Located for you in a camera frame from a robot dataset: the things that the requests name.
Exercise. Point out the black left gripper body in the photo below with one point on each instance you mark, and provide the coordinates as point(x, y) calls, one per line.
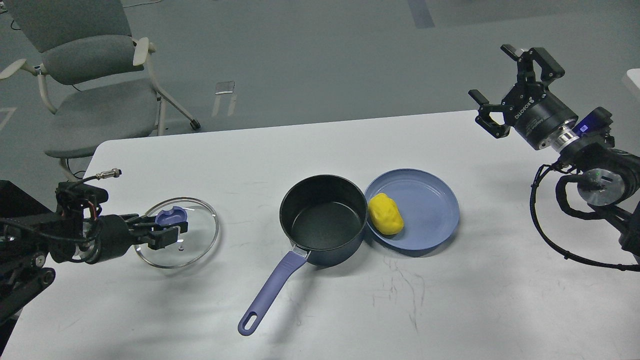
point(111, 239)

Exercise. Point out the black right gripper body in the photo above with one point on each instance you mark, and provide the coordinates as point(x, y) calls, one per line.
point(536, 113)

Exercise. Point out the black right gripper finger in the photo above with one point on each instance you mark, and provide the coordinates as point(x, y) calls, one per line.
point(485, 109)
point(536, 70)

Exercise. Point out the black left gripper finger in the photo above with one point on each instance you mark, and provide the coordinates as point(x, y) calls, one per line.
point(142, 228)
point(157, 240)

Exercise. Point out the glass pot lid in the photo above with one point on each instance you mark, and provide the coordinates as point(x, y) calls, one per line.
point(191, 245)

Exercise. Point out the yellow potato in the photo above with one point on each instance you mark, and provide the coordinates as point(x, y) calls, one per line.
point(385, 215)

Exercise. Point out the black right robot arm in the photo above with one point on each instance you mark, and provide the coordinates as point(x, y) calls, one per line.
point(597, 177)

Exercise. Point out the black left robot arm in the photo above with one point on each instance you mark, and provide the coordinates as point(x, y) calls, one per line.
point(75, 232)

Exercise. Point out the black box at left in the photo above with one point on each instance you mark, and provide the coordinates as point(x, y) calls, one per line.
point(15, 203)

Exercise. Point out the blue plate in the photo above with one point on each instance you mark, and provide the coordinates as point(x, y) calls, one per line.
point(428, 206)

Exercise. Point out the grey office chair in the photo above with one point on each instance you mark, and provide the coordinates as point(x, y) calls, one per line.
point(95, 78)

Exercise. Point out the blue saucepan with handle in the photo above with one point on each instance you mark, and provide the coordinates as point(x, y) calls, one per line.
point(324, 217)

